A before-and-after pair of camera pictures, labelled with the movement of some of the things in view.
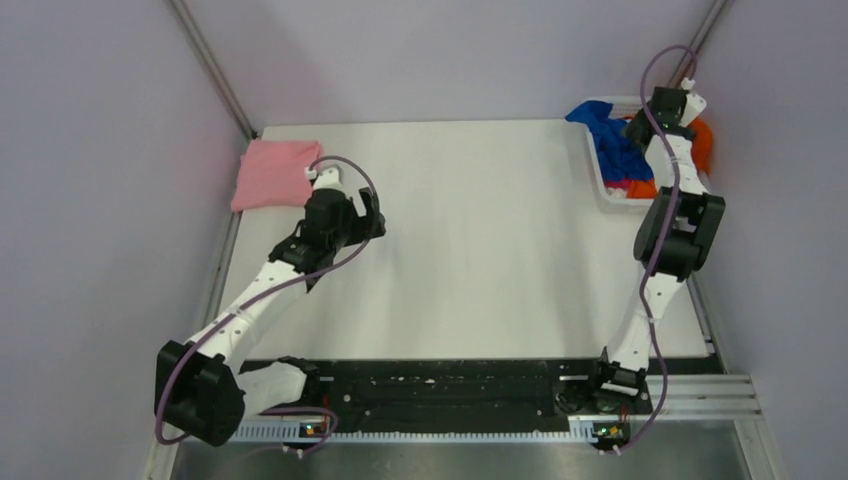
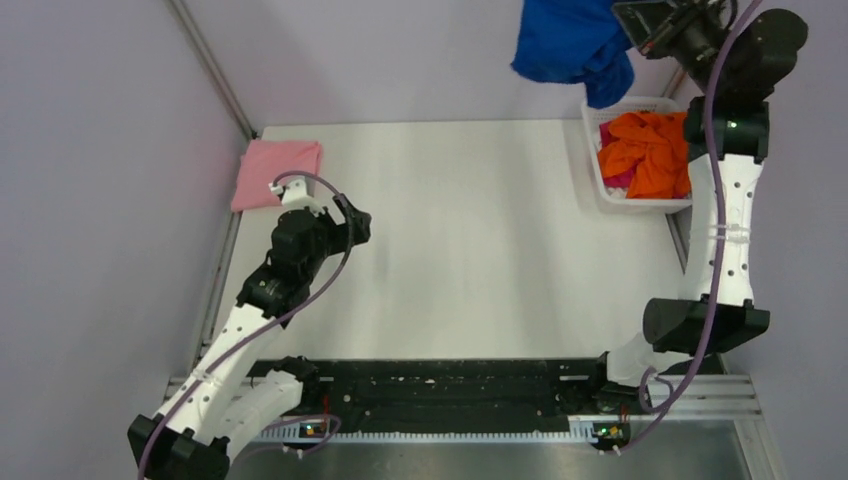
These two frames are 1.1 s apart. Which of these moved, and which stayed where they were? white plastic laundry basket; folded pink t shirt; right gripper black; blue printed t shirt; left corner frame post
Moved: blue printed t shirt; right gripper black
Stayed: white plastic laundry basket; folded pink t shirt; left corner frame post
